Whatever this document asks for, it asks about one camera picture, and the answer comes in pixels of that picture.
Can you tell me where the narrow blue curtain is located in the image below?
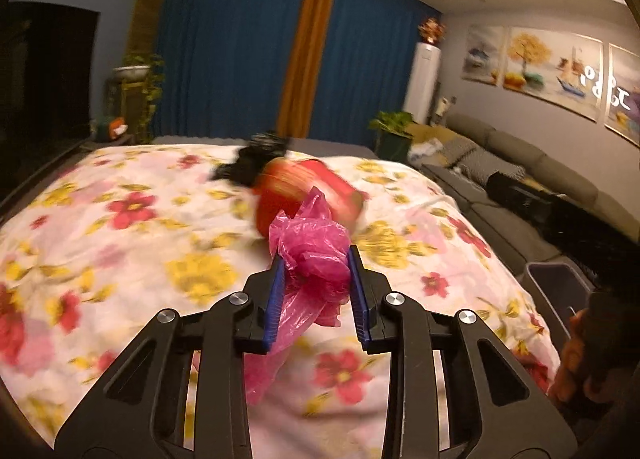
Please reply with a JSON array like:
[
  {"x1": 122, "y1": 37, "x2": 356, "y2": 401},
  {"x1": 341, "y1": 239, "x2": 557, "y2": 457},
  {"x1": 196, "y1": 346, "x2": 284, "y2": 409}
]
[{"x1": 312, "y1": 0, "x2": 443, "y2": 147}]

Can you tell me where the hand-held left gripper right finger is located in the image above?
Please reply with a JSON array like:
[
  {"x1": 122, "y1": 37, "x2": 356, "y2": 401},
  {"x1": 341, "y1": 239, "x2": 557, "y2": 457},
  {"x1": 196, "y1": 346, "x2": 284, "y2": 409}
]
[{"x1": 347, "y1": 244, "x2": 578, "y2": 459}]

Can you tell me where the white standing air conditioner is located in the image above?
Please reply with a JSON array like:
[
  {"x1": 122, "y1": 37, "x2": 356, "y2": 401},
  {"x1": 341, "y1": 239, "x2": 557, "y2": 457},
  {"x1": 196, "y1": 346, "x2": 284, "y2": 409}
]
[{"x1": 402, "y1": 43, "x2": 443, "y2": 126}]

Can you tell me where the small patterned cushion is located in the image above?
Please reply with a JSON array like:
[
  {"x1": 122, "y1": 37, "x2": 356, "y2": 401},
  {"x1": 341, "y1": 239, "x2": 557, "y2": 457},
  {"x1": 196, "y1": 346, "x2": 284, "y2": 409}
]
[{"x1": 442, "y1": 136, "x2": 478, "y2": 164}]

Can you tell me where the pink plastic bag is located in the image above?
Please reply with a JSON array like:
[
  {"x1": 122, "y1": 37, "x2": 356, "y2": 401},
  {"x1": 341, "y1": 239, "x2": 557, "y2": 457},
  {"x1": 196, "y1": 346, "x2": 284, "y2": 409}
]
[{"x1": 240, "y1": 185, "x2": 351, "y2": 407}]

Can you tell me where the floral blanket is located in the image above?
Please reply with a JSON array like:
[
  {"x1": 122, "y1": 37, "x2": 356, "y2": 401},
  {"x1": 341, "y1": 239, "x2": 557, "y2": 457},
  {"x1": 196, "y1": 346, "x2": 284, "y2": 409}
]
[{"x1": 0, "y1": 141, "x2": 563, "y2": 450}]

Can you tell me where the black plastic bag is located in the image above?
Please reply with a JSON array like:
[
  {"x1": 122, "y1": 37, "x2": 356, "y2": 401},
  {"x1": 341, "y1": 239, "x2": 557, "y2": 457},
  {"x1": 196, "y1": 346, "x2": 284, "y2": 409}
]
[{"x1": 209, "y1": 131, "x2": 293, "y2": 187}]

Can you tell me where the yellow plant stand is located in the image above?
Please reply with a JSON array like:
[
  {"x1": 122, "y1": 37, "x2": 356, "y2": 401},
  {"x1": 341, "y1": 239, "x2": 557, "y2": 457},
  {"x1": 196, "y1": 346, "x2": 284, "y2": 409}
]
[{"x1": 117, "y1": 83, "x2": 148, "y2": 142}]

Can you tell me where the wide blue curtain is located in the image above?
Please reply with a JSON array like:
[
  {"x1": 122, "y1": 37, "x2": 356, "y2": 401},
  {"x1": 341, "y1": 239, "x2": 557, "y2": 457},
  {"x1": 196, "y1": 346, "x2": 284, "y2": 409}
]
[{"x1": 152, "y1": 0, "x2": 308, "y2": 142}]

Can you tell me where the grey trash bin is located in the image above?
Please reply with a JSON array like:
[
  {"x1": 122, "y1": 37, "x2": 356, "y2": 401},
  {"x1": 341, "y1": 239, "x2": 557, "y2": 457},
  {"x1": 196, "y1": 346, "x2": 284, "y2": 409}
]
[{"x1": 524, "y1": 261, "x2": 593, "y2": 340}]

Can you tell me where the wooden panel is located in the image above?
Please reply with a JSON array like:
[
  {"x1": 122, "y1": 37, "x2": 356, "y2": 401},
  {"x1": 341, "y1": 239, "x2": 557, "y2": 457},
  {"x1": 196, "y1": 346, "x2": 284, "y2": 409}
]
[{"x1": 125, "y1": 0, "x2": 176, "y2": 57}]

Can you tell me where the grey sofa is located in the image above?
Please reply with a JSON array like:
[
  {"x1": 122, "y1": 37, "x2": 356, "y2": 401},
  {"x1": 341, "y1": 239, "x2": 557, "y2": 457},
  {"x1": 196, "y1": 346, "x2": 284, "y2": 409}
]
[{"x1": 405, "y1": 111, "x2": 640, "y2": 280}]

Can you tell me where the orange curtain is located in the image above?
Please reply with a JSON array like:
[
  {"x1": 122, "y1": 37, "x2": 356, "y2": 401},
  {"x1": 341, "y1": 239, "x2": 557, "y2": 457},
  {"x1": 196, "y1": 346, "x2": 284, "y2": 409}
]
[{"x1": 277, "y1": 0, "x2": 341, "y2": 140}]

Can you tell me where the person's right hand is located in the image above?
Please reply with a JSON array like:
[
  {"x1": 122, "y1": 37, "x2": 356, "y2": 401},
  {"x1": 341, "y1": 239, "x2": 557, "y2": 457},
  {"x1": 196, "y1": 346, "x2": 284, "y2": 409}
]
[{"x1": 547, "y1": 309, "x2": 608, "y2": 405}]

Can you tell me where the green potted plant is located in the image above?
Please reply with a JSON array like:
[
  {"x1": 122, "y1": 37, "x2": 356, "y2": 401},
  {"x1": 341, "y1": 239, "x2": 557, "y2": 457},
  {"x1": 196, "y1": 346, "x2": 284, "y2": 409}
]
[{"x1": 369, "y1": 110, "x2": 416, "y2": 162}]

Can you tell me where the red flower decoration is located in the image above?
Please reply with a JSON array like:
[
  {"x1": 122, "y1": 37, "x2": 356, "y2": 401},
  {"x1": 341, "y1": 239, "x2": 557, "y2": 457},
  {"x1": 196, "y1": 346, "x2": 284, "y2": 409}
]
[{"x1": 418, "y1": 17, "x2": 447, "y2": 44}]

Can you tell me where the small landscape painting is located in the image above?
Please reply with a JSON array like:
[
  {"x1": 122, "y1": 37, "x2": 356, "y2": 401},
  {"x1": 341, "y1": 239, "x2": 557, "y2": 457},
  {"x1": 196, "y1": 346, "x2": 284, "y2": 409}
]
[{"x1": 462, "y1": 25, "x2": 506, "y2": 87}]

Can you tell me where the large patterned cushion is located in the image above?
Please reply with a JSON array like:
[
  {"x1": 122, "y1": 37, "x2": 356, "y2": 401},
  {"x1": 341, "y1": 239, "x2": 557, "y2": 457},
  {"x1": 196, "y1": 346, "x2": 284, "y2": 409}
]
[{"x1": 457, "y1": 146, "x2": 526, "y2": 187}]

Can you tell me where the green and red toy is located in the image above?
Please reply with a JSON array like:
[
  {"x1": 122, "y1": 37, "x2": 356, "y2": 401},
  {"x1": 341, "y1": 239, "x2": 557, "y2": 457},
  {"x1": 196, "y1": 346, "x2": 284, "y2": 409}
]
[{"x1": 92, "y1": 115, "x2": 132, "y2": 140}]

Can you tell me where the large tree and boat painting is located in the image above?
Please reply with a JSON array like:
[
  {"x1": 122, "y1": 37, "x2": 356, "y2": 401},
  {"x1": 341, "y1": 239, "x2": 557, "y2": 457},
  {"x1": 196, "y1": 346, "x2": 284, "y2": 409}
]
[{"x1": 502, "y1": 27, "x2": 604, "y2": 122}]

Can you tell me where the black glossy object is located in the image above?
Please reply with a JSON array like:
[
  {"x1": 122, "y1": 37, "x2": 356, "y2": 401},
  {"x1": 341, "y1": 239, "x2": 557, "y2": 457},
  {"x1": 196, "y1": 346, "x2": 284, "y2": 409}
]
[{"x1": 486, "y1": 170, "x2": 640, "y2": 285}]

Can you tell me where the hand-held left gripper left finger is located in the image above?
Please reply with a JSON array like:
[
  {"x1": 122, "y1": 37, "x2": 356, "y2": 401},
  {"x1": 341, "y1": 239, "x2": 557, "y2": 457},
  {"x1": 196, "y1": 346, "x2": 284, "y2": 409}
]
[{"x1": 54, "y1": 256, "x2": 288, "y2": 459}]

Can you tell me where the large red paper cup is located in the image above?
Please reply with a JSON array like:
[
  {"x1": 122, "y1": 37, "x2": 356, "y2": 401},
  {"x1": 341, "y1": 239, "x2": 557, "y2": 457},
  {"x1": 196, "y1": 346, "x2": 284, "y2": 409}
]
[{"x1": 252, "y1": 157, "x2": 365, "y2": 240}]

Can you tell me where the black television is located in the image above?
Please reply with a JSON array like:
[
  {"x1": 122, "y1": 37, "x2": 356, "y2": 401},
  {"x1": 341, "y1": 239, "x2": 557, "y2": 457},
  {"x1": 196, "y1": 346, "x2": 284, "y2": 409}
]
[{"x1": 0, "y1": 1, "x2": 101, "y2": 200}]

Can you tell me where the white cloth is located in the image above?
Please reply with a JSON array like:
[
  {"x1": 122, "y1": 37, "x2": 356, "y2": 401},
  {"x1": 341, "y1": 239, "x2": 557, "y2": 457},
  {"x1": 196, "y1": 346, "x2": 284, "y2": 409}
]
[{"x1": 409, "y1": 139, "x2": 443, "y2": 162}]

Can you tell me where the trailing plant in white pot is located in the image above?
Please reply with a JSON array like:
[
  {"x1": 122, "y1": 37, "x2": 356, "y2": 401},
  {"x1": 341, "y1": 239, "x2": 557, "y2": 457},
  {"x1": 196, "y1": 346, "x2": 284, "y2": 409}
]
[{"x1": 112, "y1": 53, "x2": 166, "y2": 142}]

